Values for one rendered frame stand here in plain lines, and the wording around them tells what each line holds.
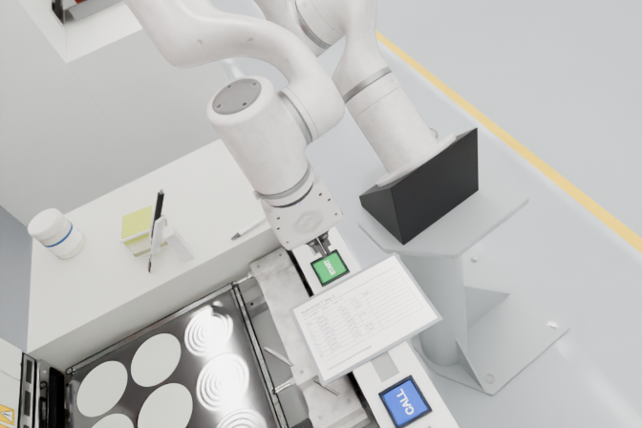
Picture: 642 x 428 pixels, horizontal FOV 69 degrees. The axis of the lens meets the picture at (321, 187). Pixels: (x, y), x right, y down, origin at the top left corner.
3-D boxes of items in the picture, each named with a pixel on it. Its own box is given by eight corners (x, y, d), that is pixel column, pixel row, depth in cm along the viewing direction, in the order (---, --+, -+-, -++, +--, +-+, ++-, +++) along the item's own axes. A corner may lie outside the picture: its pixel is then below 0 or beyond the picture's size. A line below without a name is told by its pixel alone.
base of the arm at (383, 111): (425, 150, 110) (382, 84, 110) (474, 127, 92) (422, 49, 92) (365, 193, 104) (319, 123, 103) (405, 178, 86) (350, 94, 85)
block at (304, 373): (302, 391, 78) (296, 385, 76) (294, 374, 81) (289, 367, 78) (344, 368, 79) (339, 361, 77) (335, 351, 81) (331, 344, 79)
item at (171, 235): (168, 273, 92) (131, 234, 82) (165, 260, 94) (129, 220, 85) (196, 259, 92) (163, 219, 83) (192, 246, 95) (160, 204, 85)
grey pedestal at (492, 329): (474, 248, 187) (468, 83, 129) (570, 329, 158) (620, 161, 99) (374, 326, 177) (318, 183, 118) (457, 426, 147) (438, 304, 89)
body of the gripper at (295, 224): (260, 216, 61) (289, 259, 69) (328, 178, 62) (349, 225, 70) (244, 181, 66) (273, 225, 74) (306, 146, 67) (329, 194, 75)
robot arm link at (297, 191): (258, 207, 59) (267, 221, 61) (318, 173, 60) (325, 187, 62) (240, 168, 65) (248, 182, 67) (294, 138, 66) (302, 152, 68)
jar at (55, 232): (56, 265, 101) (26, 240, 95) (56, 243, 106) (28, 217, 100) (87, 249, 102) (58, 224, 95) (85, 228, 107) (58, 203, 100)
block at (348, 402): (320, 438, 73) (315, 433, 71) (312, 417, 75) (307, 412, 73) (365, 412, 73) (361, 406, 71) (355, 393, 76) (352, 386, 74)
